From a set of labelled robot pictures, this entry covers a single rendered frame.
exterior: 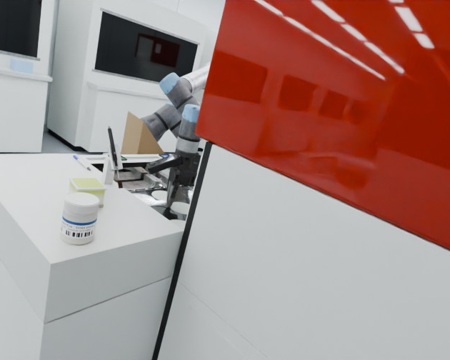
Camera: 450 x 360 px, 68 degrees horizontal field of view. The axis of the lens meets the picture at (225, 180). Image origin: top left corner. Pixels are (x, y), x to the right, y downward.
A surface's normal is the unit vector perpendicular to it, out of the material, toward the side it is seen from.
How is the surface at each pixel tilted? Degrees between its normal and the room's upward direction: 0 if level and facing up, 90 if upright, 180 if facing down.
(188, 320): 90
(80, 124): 90
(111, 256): 90
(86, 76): 90
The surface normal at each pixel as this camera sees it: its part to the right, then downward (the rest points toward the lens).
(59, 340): 0.73, 0.38
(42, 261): -0.64, 0.07
